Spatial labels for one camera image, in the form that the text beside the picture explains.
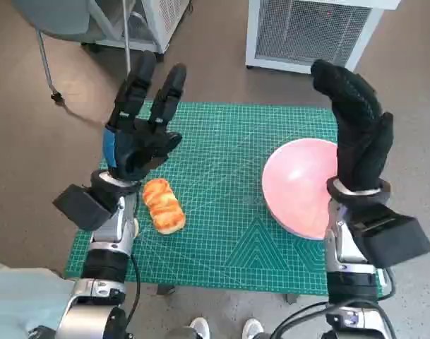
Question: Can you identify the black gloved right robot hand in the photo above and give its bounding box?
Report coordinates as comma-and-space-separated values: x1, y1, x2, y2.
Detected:
310, 59, 395, 194

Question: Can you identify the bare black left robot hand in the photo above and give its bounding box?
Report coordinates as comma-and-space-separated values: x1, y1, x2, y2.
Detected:
102, 50, 187, 183

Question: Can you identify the orange striped toy bread loaf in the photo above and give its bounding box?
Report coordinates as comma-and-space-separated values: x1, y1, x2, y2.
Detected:
142, 178, 186, 236

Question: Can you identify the pink bowl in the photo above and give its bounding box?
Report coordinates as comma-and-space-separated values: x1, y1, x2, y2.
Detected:
261, 138, 341, 241

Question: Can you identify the green cutting mat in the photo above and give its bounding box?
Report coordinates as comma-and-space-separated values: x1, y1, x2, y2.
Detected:
64, 101, 385, 296

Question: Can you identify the thin metal pole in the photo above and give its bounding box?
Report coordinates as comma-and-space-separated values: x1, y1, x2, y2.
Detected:
121, 0, 133, 77

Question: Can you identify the white cabinet with mesh front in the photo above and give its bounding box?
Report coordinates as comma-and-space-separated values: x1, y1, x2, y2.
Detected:
245, 0, 402, 77

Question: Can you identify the white wheeled cabinet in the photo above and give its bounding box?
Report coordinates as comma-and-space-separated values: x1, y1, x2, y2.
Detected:
80, 0, 194, 63

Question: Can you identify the grey chair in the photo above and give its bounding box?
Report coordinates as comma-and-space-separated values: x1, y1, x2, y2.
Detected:
11, 0, 106, 105

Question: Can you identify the white shoe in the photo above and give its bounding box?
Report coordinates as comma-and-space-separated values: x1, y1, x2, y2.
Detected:
189, 316, 211, 339
243, 317, 264, 339

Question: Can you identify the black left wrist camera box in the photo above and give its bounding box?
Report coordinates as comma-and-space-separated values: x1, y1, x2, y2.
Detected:
52, 184, 119, 232

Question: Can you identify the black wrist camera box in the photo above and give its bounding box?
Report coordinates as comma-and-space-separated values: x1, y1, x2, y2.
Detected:
52, 184, 119, 232
348, 204, 430, 271

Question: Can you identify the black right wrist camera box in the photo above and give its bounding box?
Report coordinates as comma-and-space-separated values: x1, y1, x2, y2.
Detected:
348, 204, 430, 271

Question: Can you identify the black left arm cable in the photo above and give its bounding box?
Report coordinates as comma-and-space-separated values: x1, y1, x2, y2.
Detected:
124, 252, 143, 339

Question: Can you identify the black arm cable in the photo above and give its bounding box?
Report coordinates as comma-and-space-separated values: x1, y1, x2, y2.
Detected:
124, 252, 143, 339
270, 299, 329, 339

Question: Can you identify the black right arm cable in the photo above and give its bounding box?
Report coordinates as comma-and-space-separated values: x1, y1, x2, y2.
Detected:
270, 299, 329, 339

